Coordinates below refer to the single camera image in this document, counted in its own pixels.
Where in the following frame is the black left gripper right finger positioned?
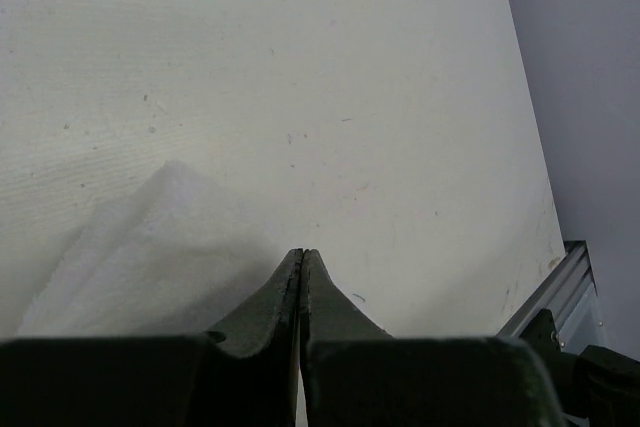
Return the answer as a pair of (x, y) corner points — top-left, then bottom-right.
(300, 250), (565, 426)

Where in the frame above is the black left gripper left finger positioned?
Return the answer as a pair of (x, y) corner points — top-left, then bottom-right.
(1, 249), (303, 426)

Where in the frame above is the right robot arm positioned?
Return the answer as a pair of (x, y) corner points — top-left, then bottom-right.
(520, 309), (639, 426)

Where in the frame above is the aluminium mounting rail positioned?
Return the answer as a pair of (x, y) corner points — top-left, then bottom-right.
(499, 241), (609, 354)

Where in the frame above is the white towel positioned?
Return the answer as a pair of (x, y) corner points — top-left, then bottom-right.
(16, 162), (279, 337)

